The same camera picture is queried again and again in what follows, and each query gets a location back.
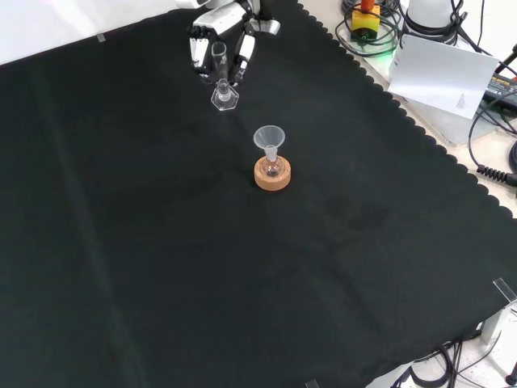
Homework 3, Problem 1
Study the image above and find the clear plastic funnel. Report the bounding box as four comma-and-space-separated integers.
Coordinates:
253, 125, 287, 162

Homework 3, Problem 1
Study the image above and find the black coiled cable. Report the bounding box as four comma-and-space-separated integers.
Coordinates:
468, 96, 517, 185

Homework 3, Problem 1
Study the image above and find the black scalloped-edge cloth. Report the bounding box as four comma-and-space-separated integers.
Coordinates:
0, 0, 517, 388

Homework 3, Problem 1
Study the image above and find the yellow stop button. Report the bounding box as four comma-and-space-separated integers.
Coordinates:
350, 0, 382, 44

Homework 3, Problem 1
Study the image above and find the clear glass round-bottom flask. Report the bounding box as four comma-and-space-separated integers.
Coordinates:
260, 147, 283, 179

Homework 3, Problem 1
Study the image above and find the thick black cable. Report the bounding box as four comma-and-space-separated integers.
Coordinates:
439, 342, 462, 388

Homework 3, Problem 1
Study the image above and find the black and green looped cable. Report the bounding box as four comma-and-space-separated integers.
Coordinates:
334, 0, 401, 57

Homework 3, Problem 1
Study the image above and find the clear glass graduated cylinder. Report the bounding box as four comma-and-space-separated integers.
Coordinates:
209, 40, 240, 112

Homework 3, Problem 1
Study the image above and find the clear tape strip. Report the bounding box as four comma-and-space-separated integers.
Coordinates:
493, 277, 517, 304

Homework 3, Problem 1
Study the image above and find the white cylinder with black ring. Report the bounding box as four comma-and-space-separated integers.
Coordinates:
401, 0, 460, 45

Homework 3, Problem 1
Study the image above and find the black power adapter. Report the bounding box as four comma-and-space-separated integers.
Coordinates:
483, 74, 517, 107

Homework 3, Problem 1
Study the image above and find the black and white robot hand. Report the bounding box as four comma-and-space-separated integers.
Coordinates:
187, 0, 282, 88

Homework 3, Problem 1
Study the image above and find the grey metal box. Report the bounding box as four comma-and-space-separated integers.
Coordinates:
387, 52, 485, 145

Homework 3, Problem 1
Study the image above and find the brown cork ring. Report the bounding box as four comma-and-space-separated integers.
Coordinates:
254, 155, 292, 193

